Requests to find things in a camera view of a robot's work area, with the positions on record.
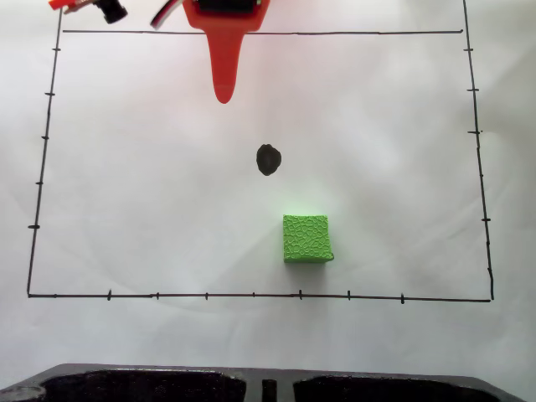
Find black dot mark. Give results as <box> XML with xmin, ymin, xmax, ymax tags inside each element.
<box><xmin>255</xmin><ymin>143</ymin><xmax>283</xmax><ymax>178</ymax></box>

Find white paper sheet black frame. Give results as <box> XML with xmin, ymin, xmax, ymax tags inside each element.
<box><xmin>0</xmin><ymin>0</ymin><xmax>536</xmax><ymax>389</ymax></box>

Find orange camera mount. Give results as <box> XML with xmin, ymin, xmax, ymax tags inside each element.
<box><xmin>48</xmin><ymin>0</ymin><xmax>102</xmax><ymax>16</ymax></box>

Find green textured foam block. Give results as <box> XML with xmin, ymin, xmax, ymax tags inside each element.
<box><xmin>282</xmin><ymin>213</ymin><xmax>336</xmax><ymax>265</ymax></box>

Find small black camera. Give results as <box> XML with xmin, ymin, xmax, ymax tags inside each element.
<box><xmin>98</xmin><ymin>0</ymin><xmax>129</xmax><ymax>25</ymax></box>

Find white red black cable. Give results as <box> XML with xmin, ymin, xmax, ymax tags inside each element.
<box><xmin>150</xmin><ymin>0</ymin><xmax>186</xmax><ymax>31</ymax></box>

